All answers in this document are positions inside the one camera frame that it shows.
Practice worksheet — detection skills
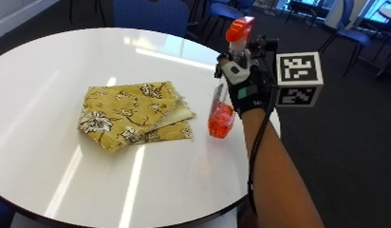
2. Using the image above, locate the orange spray bottle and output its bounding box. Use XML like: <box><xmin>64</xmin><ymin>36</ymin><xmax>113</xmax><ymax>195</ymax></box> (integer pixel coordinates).
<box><xmin>207</xmin><ymin>15</ymin><xmax>256</xmax><ymax>140</ymax></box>

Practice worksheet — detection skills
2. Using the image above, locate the black glove camera mount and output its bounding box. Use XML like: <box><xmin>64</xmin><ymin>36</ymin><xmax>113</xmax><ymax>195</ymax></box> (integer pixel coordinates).
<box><xmin>248</xmin><ymin>33</ymin><xmax>280</xmax><ymax>58</ymax></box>

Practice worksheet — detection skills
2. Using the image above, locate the blue chair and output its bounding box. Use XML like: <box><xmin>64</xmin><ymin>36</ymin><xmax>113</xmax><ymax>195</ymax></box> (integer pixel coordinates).
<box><xmin>199</xmin><ymin>0</ymin><xmax>257</xmax><ymax>42</ymax></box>
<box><xmin>317</xmin><ymin>0</ymin><xmax>377</xmax><ymax>77</ymax></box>
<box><xmin>111</xmin><ymin>0</ymin><xmax>194</xmax><ymax>39</ymax></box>

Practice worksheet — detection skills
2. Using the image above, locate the yellow floral folded cloth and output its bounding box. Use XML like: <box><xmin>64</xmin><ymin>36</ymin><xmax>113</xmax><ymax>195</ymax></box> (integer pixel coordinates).
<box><xmin>76</xmin><ymin>81</ymin><xmax>196</xmax><ymax>154</ymax></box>

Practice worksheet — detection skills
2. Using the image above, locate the white marker cube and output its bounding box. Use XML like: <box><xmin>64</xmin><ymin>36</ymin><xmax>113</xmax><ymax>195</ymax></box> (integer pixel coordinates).
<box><xmin>273</xmin><ymin>51</ymin><xmax>326</xmax><ymax>108</ymax></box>

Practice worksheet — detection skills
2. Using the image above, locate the black glove cable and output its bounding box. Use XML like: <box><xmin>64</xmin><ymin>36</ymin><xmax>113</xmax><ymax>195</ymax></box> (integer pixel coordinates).
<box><xmin>245</xmin><ymin>60</ymin><xmax>279</xmax><ymax>219</ymax></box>

